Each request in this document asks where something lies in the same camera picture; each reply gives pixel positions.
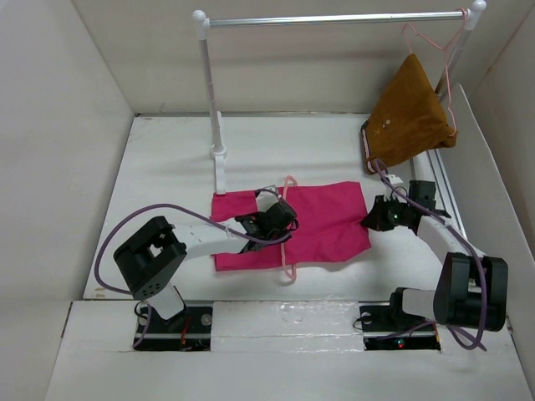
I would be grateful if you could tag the brown trousers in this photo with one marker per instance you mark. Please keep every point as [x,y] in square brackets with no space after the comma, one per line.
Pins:
[407,120]

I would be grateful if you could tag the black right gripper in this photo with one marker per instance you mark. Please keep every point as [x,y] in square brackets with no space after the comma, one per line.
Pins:
[376,217]

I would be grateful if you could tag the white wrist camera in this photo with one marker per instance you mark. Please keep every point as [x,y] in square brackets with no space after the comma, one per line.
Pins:
[266,197]
[394,180]

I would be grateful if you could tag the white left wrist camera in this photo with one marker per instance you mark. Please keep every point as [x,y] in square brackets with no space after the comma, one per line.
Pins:
[266,197]

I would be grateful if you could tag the pink hanger with brown trousers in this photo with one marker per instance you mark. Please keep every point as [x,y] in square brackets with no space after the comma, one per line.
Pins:
[444,81]

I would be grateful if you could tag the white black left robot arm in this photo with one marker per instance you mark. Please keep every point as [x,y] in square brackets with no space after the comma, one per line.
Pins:
[151,256]

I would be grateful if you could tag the white clothes rack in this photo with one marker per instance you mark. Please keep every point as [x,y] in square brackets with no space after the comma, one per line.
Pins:
[203,24]

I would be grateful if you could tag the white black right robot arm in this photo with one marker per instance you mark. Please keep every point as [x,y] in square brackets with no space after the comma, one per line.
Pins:
[471,291]

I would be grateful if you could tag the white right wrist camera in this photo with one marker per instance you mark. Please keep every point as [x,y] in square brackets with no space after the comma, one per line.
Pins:
[394,180]

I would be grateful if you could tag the aluminium side rail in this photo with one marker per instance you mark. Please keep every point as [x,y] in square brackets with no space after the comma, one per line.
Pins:
[435,169]

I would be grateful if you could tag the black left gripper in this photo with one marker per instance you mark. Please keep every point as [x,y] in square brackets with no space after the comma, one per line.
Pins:
[280,234]

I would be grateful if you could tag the pink trousers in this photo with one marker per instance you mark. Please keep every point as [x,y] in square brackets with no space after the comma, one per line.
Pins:
[329,218]

